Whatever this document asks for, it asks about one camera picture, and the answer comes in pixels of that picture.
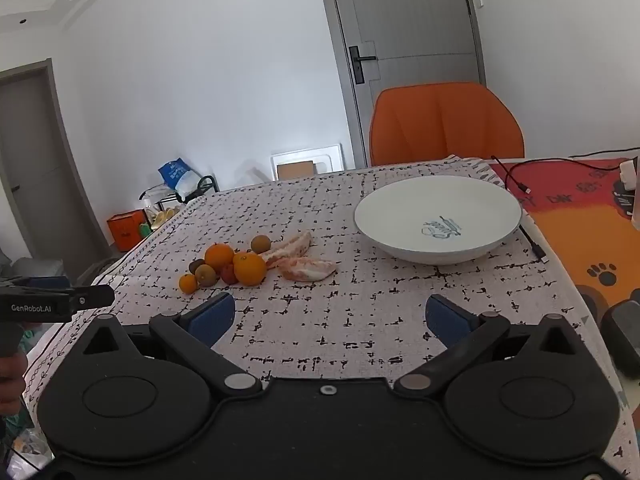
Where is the large orange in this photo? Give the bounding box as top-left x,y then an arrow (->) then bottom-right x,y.
204,243 -> 236,270
233,253 -> 267,286

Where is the white ceramic plate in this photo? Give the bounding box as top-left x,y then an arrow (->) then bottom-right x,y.
354,176 -> 523,266

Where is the person's left hand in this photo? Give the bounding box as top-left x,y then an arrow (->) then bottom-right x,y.
0,355 -> 27,417

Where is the black-patterned white tablecloth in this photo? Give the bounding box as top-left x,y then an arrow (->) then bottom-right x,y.
20,155 -> 626,480

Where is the orange box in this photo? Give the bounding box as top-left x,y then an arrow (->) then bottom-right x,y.
106,210 -> 151,252

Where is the black metal rack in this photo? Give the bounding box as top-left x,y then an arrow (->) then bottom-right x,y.
140,175 -> 220,216

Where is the grey-framed door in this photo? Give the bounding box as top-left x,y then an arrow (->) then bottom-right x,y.
0,59 -> 113,261

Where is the white foam tray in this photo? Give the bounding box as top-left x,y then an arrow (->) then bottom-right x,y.
270,143 -> 346,181

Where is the blue and white bag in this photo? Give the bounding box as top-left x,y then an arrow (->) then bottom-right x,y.
158,159 -> 201,198

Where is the grey door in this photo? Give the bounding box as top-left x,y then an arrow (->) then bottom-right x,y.
315,0 -> 488,171

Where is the black usb cable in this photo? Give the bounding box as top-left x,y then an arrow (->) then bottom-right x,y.
487,157 -> 640,321

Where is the yellow bag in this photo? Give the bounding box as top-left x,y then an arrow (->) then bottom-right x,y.
150,207 -> 178,231

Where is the brown cardboard piece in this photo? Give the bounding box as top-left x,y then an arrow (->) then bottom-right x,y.
276,161 -> 317,181

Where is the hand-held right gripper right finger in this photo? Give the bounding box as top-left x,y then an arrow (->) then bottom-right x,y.
392,294 -> 586,397

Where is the black door handle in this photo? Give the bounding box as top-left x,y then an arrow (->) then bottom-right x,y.
349,46 -> 377,85

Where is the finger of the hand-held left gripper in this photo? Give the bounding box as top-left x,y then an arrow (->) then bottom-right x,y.
70,285 -> 115,312
10,275 -> 70,290

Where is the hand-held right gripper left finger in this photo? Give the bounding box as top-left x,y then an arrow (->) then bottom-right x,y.
80,292 -> 263,401

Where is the dark grey object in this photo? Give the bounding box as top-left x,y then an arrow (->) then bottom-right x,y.
600,300 -> 640,381

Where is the white adapter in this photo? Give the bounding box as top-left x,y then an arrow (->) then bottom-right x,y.
619,157 -> 640,197

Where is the orange chair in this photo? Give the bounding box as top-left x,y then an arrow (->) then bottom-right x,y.
369,82 -> 526,167

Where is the grey sofa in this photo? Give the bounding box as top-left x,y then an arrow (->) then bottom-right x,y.
0,255 -> 68,286

